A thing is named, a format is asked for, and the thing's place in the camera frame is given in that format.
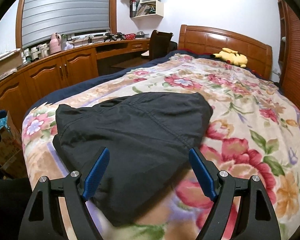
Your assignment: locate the wooden bed headboard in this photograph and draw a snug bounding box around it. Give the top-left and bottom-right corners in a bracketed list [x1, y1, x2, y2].
[178, 24, 273, 80]

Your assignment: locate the floral bed blanket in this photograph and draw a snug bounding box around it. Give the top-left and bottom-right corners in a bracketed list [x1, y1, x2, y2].
[21, 53, 300, 239]

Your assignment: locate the red-brown louvered wardrobe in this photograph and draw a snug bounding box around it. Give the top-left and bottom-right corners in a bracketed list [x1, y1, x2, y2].
[277, 0, 300, 110]

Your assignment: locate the black jacket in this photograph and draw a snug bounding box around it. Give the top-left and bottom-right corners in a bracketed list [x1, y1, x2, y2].
[53, 92, 213, 226]

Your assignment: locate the long wooden desk cabinet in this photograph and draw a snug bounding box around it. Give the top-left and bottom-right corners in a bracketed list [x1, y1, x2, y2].
[0, 38, 149, 129]

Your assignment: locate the dark wooden chair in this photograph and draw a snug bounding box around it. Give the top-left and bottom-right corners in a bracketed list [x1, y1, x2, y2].
[141, 30, 178, 61]

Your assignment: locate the black tripod on desk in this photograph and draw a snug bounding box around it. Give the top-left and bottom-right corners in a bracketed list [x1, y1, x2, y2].
[103, 32, 126, 42]

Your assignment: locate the pink thermos bottle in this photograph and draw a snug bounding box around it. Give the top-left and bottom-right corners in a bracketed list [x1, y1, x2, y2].
[49, 33, 62, 55]

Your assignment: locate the red plastic basket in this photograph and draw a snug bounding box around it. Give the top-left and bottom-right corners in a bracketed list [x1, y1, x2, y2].
[124, 33, 136, 40]

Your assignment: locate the yellow Pikachu plush toy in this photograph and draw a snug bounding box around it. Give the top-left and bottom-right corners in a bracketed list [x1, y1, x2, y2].
[210, 48, 248, 68]

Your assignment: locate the grey window blind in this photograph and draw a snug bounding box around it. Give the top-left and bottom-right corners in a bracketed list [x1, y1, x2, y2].
[21, 0, 109, 47]

